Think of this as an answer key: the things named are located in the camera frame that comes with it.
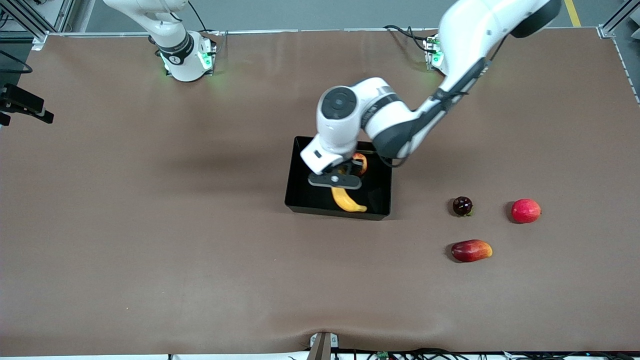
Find yellow banana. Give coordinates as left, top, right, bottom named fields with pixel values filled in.
left=330, top=186, right=369, bottom=213

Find black plastic box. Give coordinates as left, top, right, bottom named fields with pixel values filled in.
left=284, top=136, right=394, bottom=221

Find red yellow mango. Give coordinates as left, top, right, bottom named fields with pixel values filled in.
left=451, top=239, right=493, bottom=263

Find round red peach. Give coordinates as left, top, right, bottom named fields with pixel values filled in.
left=511, top=198, right=542, bottom=224

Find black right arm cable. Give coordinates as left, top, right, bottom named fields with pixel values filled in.
left=0, top=49, right=34, bottom=75

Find black base power cables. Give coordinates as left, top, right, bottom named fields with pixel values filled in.
left=383, top=24, right=446, bottom=54

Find grey table clamp bracket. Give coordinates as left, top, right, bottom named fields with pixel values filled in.
left=306, top=331, right=340, bottom=360

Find thin black base cable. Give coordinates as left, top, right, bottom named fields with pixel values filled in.
left=187, top=0, right=210, bottom=34

